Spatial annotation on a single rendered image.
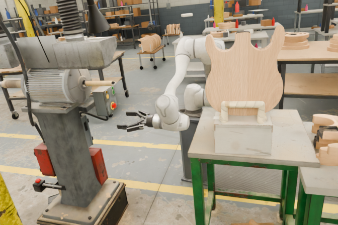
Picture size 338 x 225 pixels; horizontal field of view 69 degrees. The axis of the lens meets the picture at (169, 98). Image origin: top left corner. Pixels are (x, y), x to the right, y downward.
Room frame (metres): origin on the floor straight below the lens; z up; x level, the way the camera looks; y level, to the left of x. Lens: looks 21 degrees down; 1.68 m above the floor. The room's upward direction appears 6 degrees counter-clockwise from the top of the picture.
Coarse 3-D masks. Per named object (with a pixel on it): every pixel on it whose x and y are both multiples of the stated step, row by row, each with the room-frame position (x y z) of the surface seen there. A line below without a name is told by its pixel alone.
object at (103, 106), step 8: (104, 88) 1.78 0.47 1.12; (96, 96) 1.72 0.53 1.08; (104, 96) 1.71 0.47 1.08; (112, 96) 1.80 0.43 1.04; (96, 104) 1.73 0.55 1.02; (104, 104) 1.71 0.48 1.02; (80, 112) 1.73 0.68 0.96; (88, 112) 1.75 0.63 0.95; (104, 112) 1.71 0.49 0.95; (104, 120) 1.75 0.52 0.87
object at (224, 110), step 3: (222, 105) 1.07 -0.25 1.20; (222, 108) 1.07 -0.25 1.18; (225, 108) 1.07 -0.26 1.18; (222, 111) 1.07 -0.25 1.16; (225, 111) 1.07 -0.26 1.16; (222, 114) 1.07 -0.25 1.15; (225, 114) 1.07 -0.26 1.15; (222, 117) 1.07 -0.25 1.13; (225, 117) 1.07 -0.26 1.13; (225, 120) 1.07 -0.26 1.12; (225, 123) 1.07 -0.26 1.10
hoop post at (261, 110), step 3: (264, 105) 1.02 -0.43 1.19; (258, 108) 1.03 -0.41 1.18; (261, 108) 1.02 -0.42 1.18; (264, 108) 1.02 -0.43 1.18; (258, 111) 1.03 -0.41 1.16; (261, 111) 1.02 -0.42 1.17; (264, 111) 1.02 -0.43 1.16; (258, 114) 1.03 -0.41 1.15; (261, 114) 1.02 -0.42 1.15; (264, 114) 1.02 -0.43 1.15; (258, 117) 1.03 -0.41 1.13; (261, 117) 1.02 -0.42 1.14; (258, 120) 1.03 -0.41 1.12; (261, 120) 1.02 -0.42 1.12; (258, 123) 1.03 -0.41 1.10; (261, 123) 1.02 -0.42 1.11
